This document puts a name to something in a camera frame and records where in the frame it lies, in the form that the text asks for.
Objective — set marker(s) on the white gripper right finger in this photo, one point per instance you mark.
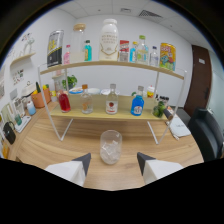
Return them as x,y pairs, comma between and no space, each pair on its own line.
156,168

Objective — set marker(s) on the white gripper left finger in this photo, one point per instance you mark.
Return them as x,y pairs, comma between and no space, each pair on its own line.
71,170

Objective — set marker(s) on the red liquid bottle white cap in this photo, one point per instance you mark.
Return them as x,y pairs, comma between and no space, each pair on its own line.
64,103

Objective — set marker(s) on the clear bottle green cap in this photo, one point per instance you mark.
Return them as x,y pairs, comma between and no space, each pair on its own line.
142,52

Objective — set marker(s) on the white and blue cup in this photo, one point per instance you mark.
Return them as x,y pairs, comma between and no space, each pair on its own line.
31,109

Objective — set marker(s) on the green cup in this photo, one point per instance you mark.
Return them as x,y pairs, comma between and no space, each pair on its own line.
18,119

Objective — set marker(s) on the clear vodka bottle red label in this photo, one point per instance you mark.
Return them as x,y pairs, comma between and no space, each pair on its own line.
112,104

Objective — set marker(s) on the clear glass with ice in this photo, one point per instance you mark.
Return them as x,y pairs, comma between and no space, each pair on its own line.
110,148

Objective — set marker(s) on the white notebook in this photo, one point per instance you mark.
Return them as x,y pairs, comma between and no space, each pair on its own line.
179,126

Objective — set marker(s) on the black chair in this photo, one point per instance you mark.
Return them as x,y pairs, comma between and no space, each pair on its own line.
206,133

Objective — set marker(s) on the blue liquid bottle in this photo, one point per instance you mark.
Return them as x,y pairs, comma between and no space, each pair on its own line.
137,106

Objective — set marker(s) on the white tray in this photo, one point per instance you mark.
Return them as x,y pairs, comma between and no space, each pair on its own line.
23,124

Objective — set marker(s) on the orange storage basket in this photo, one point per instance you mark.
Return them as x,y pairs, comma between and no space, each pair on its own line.
40,99

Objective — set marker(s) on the green potted plant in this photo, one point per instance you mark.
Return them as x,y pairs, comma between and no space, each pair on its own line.
70,81

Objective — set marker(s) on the brown door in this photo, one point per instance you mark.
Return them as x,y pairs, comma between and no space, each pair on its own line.
199,83

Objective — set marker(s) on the small clear bottle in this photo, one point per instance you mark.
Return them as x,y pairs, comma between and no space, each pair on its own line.
154,58

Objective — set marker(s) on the small pink bottle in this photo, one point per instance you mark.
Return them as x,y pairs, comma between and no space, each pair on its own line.
67,56

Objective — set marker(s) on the small light blue bottle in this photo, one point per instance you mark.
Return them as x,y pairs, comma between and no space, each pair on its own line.
133,54

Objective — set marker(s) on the small teal bottle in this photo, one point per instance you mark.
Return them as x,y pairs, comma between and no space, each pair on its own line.
87,52

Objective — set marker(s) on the red and white can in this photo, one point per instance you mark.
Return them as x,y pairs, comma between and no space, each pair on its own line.
124,51

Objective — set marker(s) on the black and yellow can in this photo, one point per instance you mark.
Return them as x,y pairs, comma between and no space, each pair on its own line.
55,48

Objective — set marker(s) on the tall glass bottle cork lid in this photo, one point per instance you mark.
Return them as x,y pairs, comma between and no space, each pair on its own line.
78,45

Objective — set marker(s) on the white frame wooden shelf rack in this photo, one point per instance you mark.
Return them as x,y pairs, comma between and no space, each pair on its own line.
106,112

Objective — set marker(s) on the wooden wall shelf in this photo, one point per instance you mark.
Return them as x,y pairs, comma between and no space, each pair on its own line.
22,58

